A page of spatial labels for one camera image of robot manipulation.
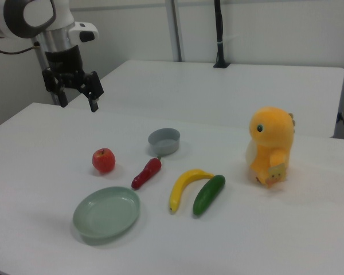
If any red toy apple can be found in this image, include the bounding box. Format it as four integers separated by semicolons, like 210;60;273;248
92;148;116;174

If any orange dinosaur plush toy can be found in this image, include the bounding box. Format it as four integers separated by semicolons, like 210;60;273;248
245;106;298;190

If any pale green plate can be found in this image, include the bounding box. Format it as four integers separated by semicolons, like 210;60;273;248
72;186;141;239

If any red toy chili pepper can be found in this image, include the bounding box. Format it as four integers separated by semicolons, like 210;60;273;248
131;156;163;191

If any yellow cartoon paper tag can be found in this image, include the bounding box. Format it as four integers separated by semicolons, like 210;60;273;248
268;162;287;187

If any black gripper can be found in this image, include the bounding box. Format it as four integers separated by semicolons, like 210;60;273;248
42;45;104;113

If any black pole with base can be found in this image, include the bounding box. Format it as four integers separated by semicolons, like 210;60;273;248
213;0;232;69

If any green toy cucumber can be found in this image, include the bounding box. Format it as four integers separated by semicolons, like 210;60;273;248
192;174;226;217

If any yellow toy banana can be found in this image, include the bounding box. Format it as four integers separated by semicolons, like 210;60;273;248
169;168;216;215

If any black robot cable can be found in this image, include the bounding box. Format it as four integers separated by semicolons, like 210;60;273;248
0;31;41;55

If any grey round bowl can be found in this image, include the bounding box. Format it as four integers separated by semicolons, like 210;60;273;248
147;128;181;157

